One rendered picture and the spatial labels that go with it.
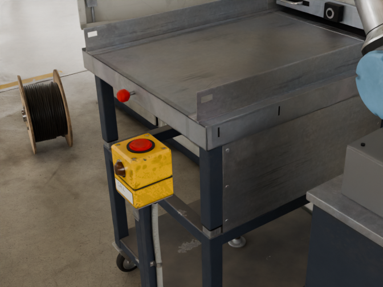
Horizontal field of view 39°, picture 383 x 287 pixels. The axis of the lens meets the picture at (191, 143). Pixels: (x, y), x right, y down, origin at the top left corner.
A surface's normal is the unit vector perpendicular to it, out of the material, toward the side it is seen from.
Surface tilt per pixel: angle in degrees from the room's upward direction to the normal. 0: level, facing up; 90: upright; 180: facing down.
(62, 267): 0
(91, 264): 0
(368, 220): 0
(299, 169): 90
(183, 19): 90
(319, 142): 90
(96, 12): 90
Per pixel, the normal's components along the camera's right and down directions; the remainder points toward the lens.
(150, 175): 0.56, 0.39
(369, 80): -0.89, 0.34
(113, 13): 0.32, 0.46
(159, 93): -0.03, -0.87
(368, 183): -0.81, 0.30
